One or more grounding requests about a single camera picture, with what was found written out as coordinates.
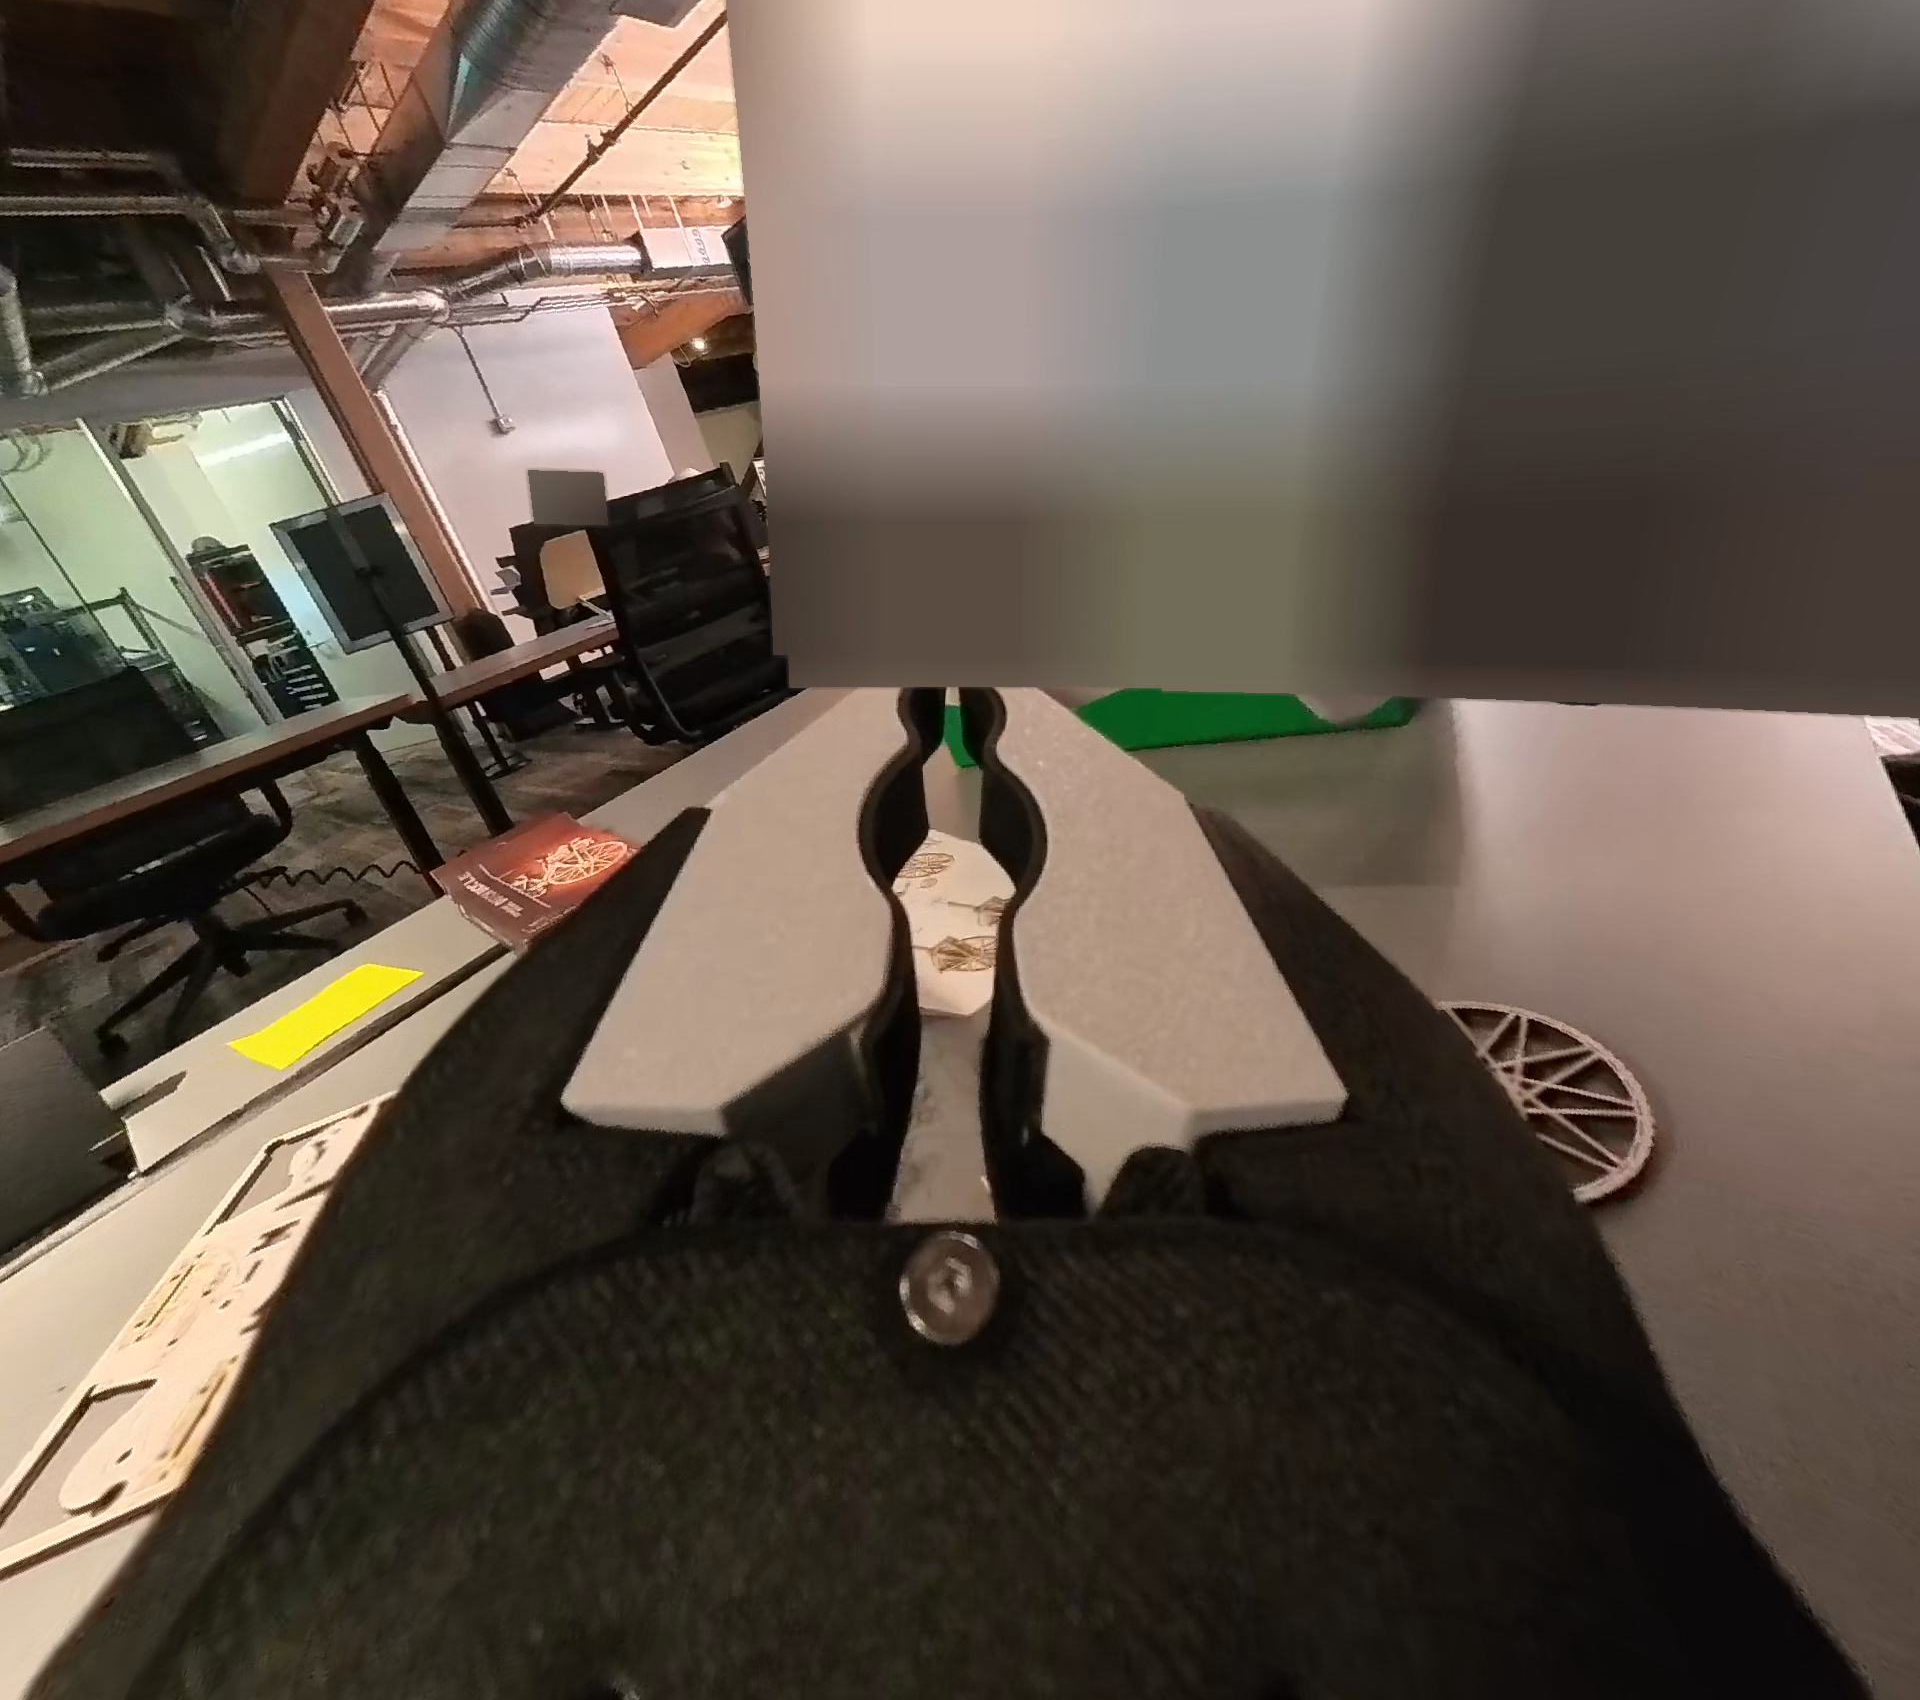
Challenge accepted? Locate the red-brown model kit box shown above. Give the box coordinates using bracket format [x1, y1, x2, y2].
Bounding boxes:
[432, 809, 642, 954]

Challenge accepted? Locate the black office chair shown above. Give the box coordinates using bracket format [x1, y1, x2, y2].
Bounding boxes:
[0, 782, 365, 1059]

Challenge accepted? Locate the green plastic bin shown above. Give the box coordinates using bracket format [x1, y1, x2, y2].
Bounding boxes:
[1072, 685, 1421, 760]

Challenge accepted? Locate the black coiled cable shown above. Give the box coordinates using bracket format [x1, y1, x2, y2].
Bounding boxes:
[261, 847, 439, 908]

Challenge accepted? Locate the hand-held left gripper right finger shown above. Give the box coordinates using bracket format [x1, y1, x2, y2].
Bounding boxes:
[956, 685, 1350, 1200]

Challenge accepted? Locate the black lounge chair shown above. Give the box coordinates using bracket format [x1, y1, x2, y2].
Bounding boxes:
[600, 482, 792, 745]

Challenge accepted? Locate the yellow tape strip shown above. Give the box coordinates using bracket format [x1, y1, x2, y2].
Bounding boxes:
[225, 962, 427, 1069]

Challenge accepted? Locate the wooden parts sheet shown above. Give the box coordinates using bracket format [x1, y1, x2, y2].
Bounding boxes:
[0, 1088, 403, 1574]

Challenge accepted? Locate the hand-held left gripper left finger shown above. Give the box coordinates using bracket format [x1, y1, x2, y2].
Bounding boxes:
[557, 685, 950, 1177]

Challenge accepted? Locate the beige chair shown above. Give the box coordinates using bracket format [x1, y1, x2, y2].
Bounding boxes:
[531, 525, 611, 626]

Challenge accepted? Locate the metal shelf rack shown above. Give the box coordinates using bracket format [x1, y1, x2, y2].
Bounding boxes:
[191, 536, 341, 724]

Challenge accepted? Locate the white instruction booklet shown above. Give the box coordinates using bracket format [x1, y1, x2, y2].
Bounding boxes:
[895, 829, 1009, 1021]

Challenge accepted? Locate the dark wooden desk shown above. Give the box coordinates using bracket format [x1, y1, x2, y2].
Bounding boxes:
[0, 687, 519, 937]
[401, 615, 623, 772]

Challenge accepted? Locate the wooden spoked wheel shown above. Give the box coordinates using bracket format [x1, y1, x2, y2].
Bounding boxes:
[1431, 997, 1661, 1204]

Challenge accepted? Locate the dark grey panel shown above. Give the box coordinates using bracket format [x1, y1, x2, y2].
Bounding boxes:
[0, 1024, 133, 1260]

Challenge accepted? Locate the monitor on stand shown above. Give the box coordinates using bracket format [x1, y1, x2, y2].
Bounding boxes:
[270, 490, 519, 839]

